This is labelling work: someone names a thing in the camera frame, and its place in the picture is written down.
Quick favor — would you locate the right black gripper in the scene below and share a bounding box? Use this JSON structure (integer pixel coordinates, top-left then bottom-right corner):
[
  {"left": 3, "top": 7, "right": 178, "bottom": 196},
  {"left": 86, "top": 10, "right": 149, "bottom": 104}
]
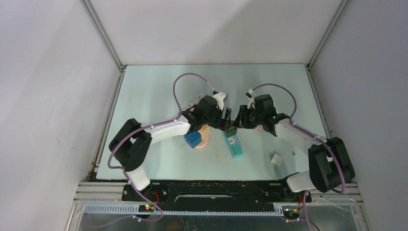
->
[{"left": 231, "top": 105, "right": 264, "bottom": 129}]

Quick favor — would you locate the yellow cube plug adapter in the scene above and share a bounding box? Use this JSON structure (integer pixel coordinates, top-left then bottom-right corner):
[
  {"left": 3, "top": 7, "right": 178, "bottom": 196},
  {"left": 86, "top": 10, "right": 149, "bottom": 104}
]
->
[{"left": 198, "top": 125, "right": 210, "bottom": 137}]

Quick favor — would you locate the teal power strip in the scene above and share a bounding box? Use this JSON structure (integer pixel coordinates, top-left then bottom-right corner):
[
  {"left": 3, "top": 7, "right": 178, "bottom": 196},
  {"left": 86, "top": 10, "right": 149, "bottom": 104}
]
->
[{"left": 224, "top": 134, "right": 243, "bottom": 158}]

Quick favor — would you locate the pink round power socket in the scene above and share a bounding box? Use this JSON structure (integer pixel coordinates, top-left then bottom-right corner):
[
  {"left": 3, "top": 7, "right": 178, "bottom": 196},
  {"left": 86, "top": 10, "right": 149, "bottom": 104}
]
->
[{"left": 195, "top": 136, "right": 209, "bottom": 149}]

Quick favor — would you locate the blue cube plug adapter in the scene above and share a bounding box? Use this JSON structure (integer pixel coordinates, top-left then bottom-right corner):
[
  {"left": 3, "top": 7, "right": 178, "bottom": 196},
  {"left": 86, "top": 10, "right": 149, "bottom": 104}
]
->
[{"left": 184, "top": 131, "right": 202, "bottom": 149}]

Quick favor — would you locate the small white plug adapter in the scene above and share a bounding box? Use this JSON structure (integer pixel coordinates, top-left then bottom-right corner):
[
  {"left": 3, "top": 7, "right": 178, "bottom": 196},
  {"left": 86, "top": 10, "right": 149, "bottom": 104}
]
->
[{"left": 269, "top": 154, "right": 283, "bottom": 166}]

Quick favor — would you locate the green cube plug adapter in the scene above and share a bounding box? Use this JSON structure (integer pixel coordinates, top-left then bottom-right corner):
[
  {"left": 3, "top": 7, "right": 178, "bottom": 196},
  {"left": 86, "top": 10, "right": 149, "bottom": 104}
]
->
[{"left": 224, "top": 127, "right": 238, "bottom": 137}]

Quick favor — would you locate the small pink plug adapter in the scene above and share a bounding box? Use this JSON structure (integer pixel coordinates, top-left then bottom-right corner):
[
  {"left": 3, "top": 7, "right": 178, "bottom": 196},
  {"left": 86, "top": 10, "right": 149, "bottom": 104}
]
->
[{"left": 254, "top": 125, "right": 263, "bottom": 131}]

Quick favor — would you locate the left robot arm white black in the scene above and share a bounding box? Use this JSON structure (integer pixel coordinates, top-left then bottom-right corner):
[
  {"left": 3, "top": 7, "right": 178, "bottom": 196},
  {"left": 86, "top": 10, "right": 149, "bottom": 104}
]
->
[{"left": 108, "top": 92, "right": 231, "bottom": 201}]

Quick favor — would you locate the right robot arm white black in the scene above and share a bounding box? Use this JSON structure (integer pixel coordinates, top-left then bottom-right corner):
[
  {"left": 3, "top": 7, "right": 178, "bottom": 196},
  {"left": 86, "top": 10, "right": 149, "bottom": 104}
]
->
[{"left": 233, "top": 92, "right": 356, "bottom": 201}]

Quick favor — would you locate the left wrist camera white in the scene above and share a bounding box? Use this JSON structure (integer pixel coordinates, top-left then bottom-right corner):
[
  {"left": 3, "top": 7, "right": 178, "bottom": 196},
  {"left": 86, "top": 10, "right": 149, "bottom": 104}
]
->
[{"left": 212, "top": 92, "right": 228, "bottom": 111}]

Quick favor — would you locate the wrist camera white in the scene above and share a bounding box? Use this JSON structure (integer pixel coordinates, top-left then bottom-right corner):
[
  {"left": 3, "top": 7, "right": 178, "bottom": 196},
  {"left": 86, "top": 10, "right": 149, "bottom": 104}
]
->
[
  {"left": 245, "top": 89, "right": 257, "bottom": 109},
  {"left": 212, "top": 92, "right": 228, "bottom": 111}
]

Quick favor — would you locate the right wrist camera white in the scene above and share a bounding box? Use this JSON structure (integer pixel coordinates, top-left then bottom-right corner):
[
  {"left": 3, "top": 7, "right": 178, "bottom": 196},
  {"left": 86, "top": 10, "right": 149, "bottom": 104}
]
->
[{"left": 245, "top": 89, "right": 257, "bottom": 109}]

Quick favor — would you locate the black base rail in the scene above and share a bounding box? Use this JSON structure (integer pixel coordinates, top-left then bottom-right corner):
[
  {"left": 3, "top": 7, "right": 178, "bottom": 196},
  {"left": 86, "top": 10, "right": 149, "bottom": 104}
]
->
[{"left": 121, "top": 180, "right": 304, "bottom": 212}]

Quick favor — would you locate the grey slotted cable duct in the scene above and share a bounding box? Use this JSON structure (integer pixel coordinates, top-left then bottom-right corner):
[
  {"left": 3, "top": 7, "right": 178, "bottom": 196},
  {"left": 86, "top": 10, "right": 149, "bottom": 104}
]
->
[{"left": 83, "top": 204, "right": 300, "bottom": 218}]

